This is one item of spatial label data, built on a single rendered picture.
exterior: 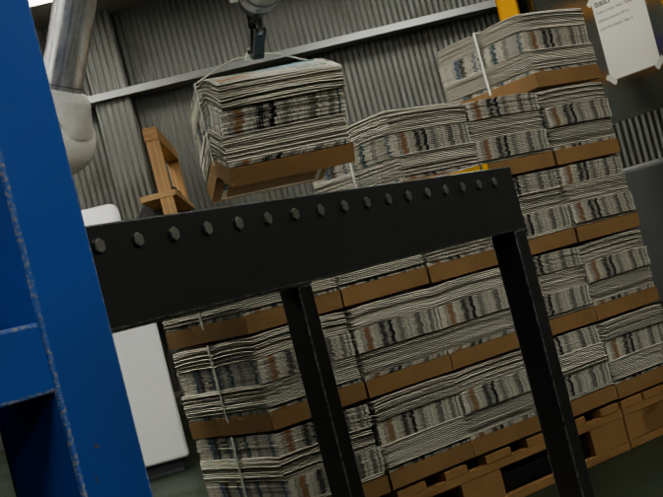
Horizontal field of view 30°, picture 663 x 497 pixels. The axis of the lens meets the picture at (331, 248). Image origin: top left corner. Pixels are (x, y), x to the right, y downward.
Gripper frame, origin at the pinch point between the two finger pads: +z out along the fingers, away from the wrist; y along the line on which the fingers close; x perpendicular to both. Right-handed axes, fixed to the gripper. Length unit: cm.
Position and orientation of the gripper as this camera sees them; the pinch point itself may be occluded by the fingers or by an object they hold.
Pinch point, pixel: (243, 27)
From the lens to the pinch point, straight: 293.2
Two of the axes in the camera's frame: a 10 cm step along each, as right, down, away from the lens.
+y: 2.4, 9.6, -1.1
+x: 9.5, -2.1, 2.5
